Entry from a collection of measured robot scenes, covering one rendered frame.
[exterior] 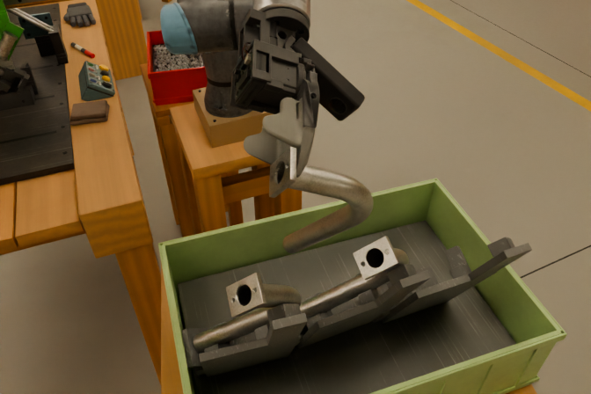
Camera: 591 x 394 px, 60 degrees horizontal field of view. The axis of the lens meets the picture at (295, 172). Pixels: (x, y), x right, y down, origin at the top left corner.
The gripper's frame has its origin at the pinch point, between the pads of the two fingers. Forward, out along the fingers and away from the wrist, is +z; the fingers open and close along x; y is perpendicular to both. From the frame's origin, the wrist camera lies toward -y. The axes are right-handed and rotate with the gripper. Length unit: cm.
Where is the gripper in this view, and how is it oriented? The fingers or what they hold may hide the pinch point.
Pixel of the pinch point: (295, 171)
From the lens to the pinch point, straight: 57.9
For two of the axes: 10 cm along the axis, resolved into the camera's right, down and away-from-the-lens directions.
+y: -8.9, -1.9, -4.1
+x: 4.6, -3.7, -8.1
